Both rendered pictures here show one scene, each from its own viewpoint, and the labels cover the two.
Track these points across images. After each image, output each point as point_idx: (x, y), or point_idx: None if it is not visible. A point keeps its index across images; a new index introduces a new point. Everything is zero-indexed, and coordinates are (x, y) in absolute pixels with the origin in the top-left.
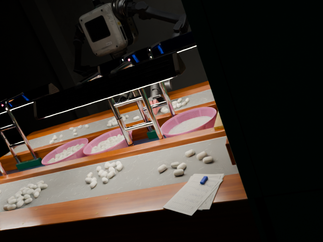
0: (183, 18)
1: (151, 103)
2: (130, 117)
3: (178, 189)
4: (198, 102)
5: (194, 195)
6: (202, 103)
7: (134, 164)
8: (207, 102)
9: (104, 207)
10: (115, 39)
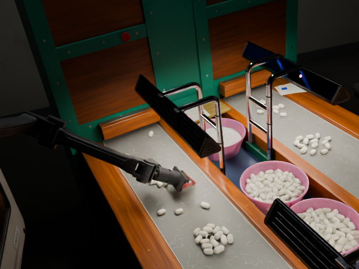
0: (36, 115)
1: (188, 175)
2: (197, 227)
3: (296, 94)
4: (163, 160)
5: (295, 87)
6: (165, 155)
7: (288, 135)
8: (177, 140)
9: (334, 110)
10: (17, 213)
